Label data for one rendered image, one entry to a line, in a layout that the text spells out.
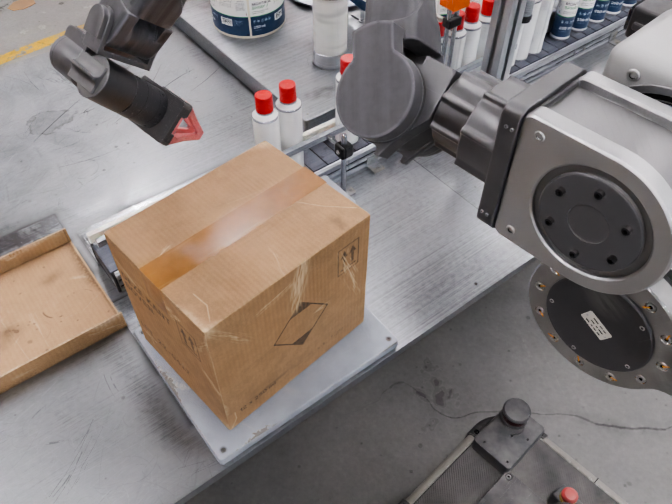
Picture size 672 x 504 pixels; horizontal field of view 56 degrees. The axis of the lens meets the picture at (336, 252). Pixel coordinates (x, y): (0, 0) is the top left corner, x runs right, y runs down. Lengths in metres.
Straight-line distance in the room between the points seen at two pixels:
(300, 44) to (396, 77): 1.24
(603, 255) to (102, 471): 0.82
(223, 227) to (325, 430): 1.15
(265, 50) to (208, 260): 0.96
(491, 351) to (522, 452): 0.55
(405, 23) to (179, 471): 0.74
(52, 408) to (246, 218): 0.47
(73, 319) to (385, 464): 1.04
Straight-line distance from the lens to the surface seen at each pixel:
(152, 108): 0.90
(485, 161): 0.51
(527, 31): 1.72
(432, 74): 0.54
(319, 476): 1.91
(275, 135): 1.25
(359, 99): 0.55
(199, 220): 0.93
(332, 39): 1.62
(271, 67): 1.68
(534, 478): 1.72
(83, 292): 1.28
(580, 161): 0.46
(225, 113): 1.62
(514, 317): 2.27
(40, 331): 1.25
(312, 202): 0.94
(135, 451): 1.08
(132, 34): 0.85
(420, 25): 0.58
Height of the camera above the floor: 1.77
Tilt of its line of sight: 49 degrees down
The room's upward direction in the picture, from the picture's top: straight up
